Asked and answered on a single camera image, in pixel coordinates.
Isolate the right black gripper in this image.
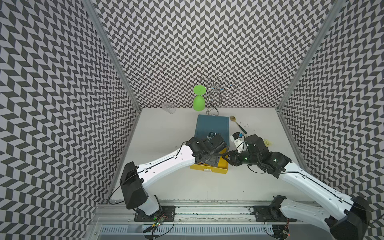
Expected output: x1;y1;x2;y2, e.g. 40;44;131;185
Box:
221;148;260;167

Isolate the yellow top drawer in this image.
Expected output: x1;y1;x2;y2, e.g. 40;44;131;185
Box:
190;147;229;174

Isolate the yellow cookie packet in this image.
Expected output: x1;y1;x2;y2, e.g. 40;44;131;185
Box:
264;139;272;148

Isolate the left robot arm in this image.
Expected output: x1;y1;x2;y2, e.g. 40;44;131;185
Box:
108;135;229;218

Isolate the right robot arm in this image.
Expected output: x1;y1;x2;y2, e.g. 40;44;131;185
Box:
223;132;370;240

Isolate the teal plastic drawer cabinet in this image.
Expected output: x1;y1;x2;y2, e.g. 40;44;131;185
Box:
195;115;230;146

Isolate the green plastic goblet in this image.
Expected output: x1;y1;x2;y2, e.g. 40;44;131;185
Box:
193;85;207;112

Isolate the clear glass cup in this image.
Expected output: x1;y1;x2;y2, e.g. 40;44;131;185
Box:
162;103;177;114

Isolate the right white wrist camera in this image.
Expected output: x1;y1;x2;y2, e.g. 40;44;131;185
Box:
230;132;245;154

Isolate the gold spoon teal handle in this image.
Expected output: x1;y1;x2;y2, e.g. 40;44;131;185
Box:
230;116;248;135

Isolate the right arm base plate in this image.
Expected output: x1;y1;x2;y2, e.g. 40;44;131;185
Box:
248;206;297;223

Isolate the silver wire stand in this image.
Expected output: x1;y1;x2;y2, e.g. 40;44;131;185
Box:
200;75;236;116

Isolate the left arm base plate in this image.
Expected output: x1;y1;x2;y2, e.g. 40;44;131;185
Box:
134;206;176;223

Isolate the aluminium front rail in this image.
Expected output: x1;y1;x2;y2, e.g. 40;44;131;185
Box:
84;201;333;240

